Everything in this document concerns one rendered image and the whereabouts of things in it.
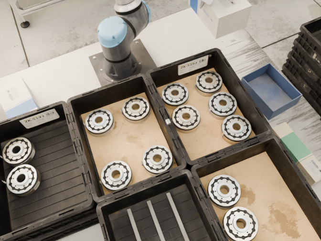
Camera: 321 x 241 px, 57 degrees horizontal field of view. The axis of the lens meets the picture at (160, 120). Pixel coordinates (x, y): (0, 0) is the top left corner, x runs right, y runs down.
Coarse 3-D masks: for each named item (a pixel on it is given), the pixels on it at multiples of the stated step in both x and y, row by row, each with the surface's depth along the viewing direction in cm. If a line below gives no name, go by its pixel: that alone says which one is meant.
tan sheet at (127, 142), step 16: (144, 96) 116; (112, 112) 114; (128, 128) 110; (144, 128) 110; (160, 128) 109; (96, 144) 107; (112, 144) 107; (128, 144) 107; (144, 144) 106; (160, 144) 106; (96, 160) 104; (112, 160) 104; (128, 160) 104; (160, 160) 103; (144, 176) 101
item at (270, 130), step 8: (216, 48) 113; (192, 56) 112; (200, 56) 112; (224, 56) 111; (168, 64) 111; (176, 64) 111; (152, 72) 109; (232, 72) 107; (152, 80) 108; (240, 80) 105; (152, 88) 106; (248, 96) 102; (160, 104) 102; (256, 104) 100; (256, 112) 99; (264, 120) 97; (176, 136) 96; (256, 136) 94; (264, 136) 94; (240, 144) 94; (184, 152) 93; (216, 152) 93; (224, 152) 92; (200, 160) 92
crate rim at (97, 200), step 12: (108, 84) 108; (120, 84) 108; (84, 96) 106; (72, 108) 104; (156, 108) 102; (72, 120) 101; (168, 132) 97; (84, 156) 94; (180, 156) 93; (180, 168) 91; (144, 180) 90; (120, 192) 88
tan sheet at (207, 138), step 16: (192, 80) 119; (160, 96) 116; (192, 96) 115; (208, 112) 111; (240, 112) 110; (208, 128) 108; (192, 144) 105; (208, 144) 105; (224, 144) 105; (192, 160) 102
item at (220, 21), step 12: (192, 0) 105; (216, 0) 96; (228, 0) 96; (240, 0) 96; (204, 12) 100; (216, 12) 94; (228, 12) 93; (240, 12) 95; (204, 24) 104; (216, 24) 95; (228, 24) 97; (240, 24) 99; (216, 36) 99
